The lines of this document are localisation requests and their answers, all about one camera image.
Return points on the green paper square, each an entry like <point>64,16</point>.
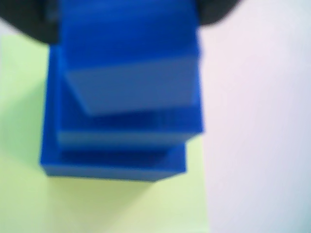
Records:
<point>22,121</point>

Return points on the medium blue cube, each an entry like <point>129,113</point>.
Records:
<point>145,126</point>

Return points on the large blue cube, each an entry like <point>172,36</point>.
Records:
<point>109,170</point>

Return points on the small blue cube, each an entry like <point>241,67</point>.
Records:
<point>128,48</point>

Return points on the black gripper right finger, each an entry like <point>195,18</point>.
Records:
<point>216,12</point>

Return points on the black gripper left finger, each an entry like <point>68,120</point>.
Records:
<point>26,19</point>

